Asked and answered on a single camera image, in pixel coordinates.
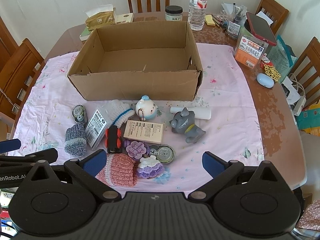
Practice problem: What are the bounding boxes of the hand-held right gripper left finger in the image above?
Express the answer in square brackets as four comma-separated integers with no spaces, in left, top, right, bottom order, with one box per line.
[30,149,122,202]

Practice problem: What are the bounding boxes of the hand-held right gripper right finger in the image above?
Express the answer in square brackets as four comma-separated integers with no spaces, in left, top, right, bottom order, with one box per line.
[189,151,284,202]

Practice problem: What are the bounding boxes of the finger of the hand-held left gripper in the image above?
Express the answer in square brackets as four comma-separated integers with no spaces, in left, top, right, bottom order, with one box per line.
[0,139,22,154]
[0,148,58,168]

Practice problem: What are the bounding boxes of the red white knit sock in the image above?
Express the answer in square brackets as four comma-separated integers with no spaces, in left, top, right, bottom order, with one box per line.
[96,153,138,187]

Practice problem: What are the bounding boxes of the grey blue knit sock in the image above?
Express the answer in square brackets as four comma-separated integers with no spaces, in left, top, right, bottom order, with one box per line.
[64,122,87,157]

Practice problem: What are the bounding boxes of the black toy train red wheels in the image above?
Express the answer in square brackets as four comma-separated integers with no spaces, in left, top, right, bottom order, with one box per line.
[105,125,124,154]

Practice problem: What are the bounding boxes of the clear plastic case white label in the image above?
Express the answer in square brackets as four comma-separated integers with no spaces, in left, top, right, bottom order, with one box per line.
[84,108,113,148]

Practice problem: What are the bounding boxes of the purple flower tag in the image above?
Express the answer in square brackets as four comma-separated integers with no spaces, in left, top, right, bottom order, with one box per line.
[124,140,148,160]

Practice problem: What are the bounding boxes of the grey rhino toy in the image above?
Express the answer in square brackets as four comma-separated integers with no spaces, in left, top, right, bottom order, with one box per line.
[169,107,207,145]

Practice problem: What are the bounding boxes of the white cloth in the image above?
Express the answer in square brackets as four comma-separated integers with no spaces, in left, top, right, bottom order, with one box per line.
[170,106,212,120]

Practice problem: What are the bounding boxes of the purple white crochet flower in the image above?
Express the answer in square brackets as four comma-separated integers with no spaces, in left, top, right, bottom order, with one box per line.
[136,155,165,180]

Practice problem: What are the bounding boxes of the white sock blue stripe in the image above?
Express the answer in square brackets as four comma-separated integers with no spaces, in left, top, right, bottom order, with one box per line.
[106,99,135,132]

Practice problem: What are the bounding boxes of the beige small carton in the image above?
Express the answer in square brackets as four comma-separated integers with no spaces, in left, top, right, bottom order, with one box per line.
[123,120,166,145]

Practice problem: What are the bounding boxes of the white round bunny toy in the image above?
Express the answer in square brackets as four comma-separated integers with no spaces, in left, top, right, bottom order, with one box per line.
[135,95,158,125]

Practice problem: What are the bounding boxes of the brown cardboard box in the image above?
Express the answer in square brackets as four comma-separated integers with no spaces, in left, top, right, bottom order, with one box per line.
[67,21,203,101]

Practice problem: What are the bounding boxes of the brown glossy desktop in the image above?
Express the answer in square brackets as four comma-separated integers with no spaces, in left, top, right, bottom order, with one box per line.
[45,11,308,190]

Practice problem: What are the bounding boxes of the pink floral tablecloth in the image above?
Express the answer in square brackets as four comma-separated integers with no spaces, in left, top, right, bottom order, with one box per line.
[7,42,264,198]

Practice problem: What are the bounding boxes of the light blue earbud case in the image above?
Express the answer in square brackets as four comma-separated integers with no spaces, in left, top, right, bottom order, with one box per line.
[256,73,275,89]

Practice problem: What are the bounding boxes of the white power strip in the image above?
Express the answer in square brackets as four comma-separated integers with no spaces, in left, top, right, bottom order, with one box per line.
[292,95,307,117]

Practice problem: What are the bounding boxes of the yellow snowflake ornament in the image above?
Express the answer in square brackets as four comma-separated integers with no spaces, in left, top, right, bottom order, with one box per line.
[263,64,282,82]

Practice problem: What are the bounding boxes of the clear snack jar orange label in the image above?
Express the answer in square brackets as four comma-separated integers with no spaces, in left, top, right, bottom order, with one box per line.
[233,27,270,70]

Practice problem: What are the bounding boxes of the green book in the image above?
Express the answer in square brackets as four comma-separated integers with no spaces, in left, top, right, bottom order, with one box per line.
[79,27,96,41]

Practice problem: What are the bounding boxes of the teal packet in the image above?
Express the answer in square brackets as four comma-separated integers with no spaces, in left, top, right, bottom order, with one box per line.
[265,34,298,83]

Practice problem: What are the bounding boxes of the clear pen holder jar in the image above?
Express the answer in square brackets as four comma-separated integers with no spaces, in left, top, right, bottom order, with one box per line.
[224,3,248,40]

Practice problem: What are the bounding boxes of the tan tissue box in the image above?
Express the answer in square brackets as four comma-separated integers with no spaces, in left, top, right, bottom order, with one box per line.
[84,7,118,30]

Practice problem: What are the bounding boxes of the beige flat box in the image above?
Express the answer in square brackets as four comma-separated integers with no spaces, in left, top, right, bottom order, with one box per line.
[116,12,134,23]

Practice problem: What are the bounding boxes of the clear water bottle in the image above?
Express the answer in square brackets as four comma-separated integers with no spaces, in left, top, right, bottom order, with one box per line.
[188,0,209,31]

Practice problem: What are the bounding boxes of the black lid jar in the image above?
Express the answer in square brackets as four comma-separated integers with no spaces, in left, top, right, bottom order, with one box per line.
[165,5,184,22]

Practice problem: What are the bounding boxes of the metal chain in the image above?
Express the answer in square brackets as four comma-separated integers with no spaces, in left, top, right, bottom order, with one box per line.
[0,87,20,114]

